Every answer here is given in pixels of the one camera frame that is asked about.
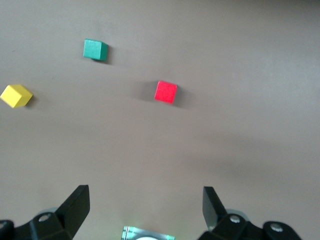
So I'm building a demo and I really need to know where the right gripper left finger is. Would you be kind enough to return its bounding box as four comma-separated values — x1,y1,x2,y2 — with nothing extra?
0,184,91,240

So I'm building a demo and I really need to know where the brown table cover sheet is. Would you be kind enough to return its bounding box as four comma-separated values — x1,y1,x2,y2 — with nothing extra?
0,0,320,240

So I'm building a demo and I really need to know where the green wooden block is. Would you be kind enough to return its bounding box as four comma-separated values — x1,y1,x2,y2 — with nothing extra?
82,38,109,62

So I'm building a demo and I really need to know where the red wooden block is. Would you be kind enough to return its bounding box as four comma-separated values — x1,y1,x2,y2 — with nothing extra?
154,80,178,105

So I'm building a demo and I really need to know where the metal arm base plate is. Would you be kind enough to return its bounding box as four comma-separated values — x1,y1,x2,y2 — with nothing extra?
121,226,176,240

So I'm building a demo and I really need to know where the yellow wooden block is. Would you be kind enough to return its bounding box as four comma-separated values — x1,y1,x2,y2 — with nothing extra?
0,84,34,109

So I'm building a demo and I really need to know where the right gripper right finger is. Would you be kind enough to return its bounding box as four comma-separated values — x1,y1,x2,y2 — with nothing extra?
197,186,303,240

